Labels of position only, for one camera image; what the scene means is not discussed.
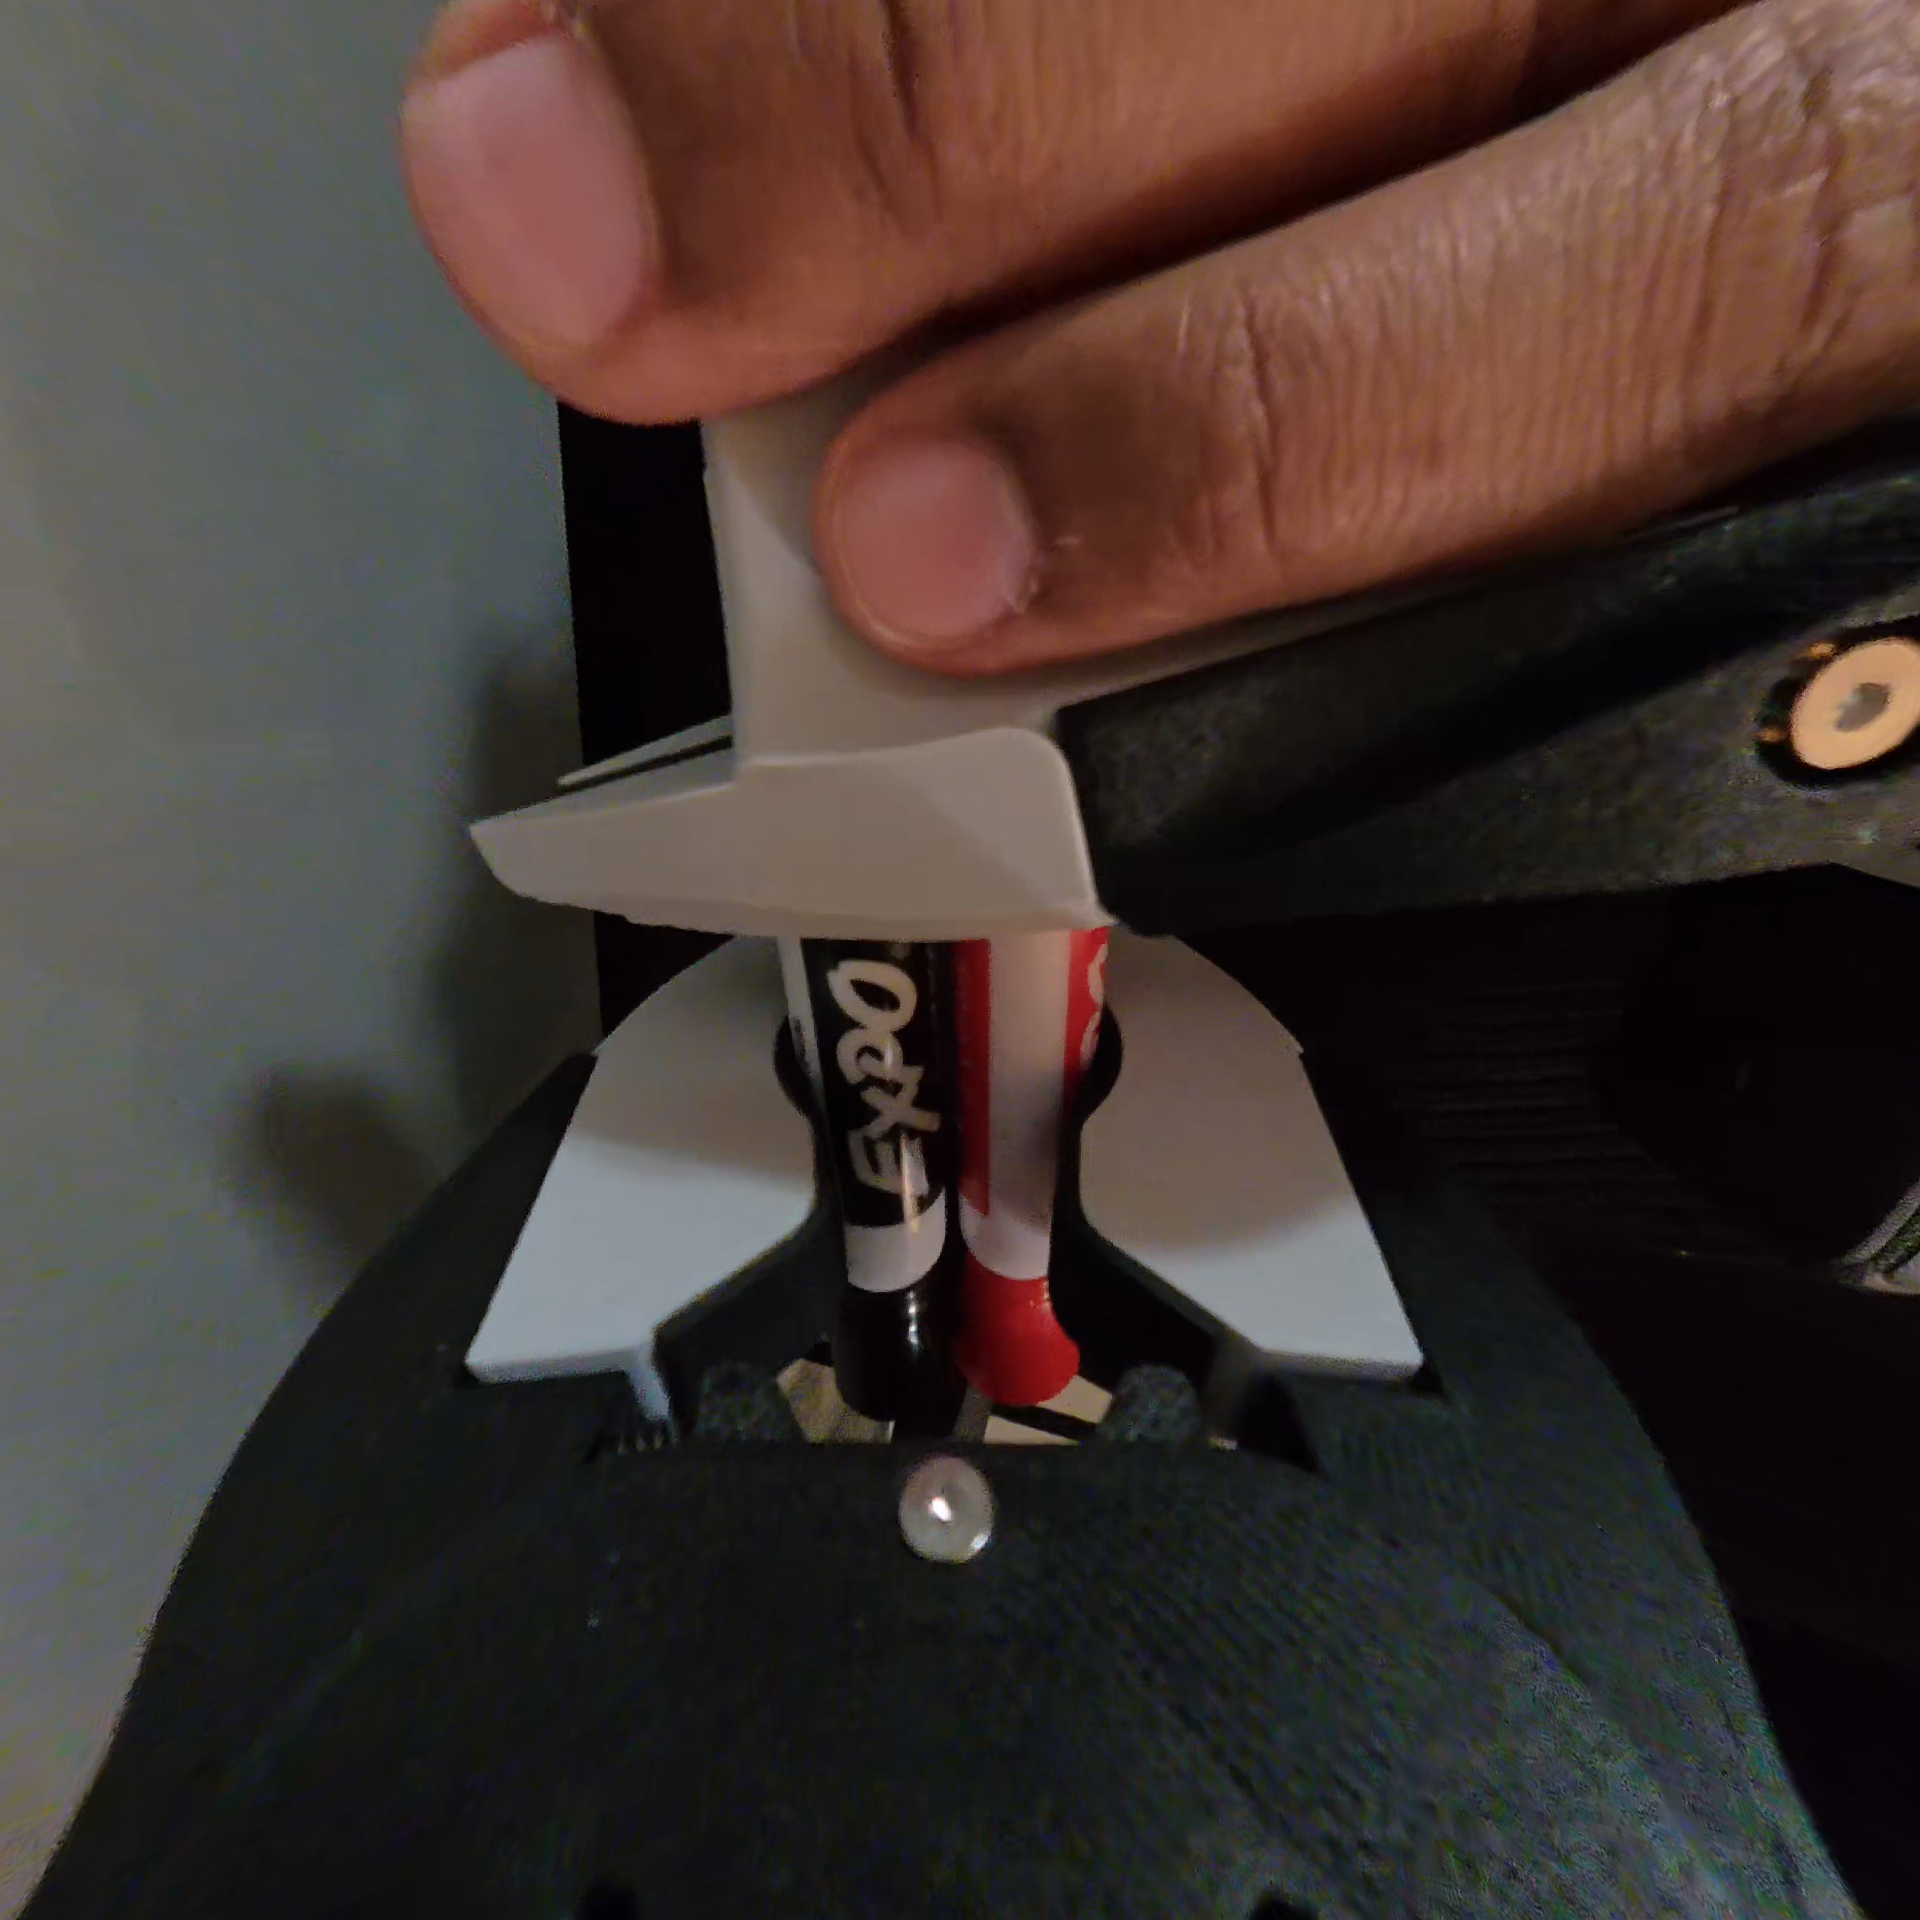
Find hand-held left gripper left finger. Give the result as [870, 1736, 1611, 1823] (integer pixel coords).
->
[463, 952, 842, 1417]

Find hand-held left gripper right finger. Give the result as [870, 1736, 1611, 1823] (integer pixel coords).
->
[1055, 932, 1423, 1441]

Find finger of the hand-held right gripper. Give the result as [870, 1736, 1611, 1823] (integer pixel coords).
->
[467, 374, 1121, 940]

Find red dry erase marker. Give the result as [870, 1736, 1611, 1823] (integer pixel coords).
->
[951, 927, 1119, 1405]

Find black dry erase marker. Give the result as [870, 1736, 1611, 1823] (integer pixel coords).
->
[779, 932, 970, 1443]

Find light grey desk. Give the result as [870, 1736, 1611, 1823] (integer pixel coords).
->
[0, 0, 602, 1728]

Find person's right hand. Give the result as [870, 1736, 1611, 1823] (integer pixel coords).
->
[401, 0, 1920, 678]

